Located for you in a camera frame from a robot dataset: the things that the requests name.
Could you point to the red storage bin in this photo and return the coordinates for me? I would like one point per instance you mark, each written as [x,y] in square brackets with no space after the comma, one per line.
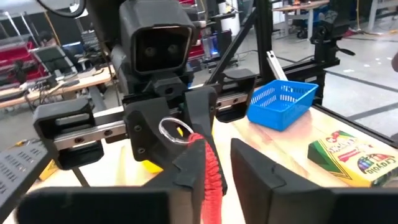
[12,53]

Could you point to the yellow green crayon box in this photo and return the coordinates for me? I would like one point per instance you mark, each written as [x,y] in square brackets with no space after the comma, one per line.
[357,161]

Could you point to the person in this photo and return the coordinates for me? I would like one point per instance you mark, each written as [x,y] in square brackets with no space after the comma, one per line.
[46,38]

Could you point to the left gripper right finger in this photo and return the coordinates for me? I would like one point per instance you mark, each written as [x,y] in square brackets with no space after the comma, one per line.
[311,208]

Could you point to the grey laptop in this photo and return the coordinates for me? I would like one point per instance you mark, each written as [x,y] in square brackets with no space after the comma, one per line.
[53,59]

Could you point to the silver aluminium bracket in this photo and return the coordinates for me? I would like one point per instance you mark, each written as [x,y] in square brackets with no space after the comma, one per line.
[276,67]

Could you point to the blue plastic basket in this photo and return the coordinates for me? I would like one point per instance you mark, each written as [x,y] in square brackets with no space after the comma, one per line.
[280,105]

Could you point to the wooden background desk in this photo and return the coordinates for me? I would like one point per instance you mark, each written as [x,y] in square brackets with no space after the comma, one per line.
[62,85]

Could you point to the yellow plastic basket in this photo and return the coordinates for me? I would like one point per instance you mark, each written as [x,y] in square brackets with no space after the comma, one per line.
[152,166]

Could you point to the black clamp mount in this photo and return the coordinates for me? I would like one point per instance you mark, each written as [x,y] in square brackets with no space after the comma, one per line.
[325,40]

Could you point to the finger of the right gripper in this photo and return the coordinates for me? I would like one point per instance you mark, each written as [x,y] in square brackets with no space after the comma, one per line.
[146,140]
[200,109]

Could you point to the black perforated metal riser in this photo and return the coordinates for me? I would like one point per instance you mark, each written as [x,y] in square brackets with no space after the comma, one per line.
[18,174]

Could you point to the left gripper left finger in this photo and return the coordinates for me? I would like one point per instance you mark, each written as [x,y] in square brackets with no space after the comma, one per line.
[93,207]

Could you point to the orange coil wristband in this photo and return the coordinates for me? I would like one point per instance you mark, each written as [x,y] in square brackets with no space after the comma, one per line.
[213,174]

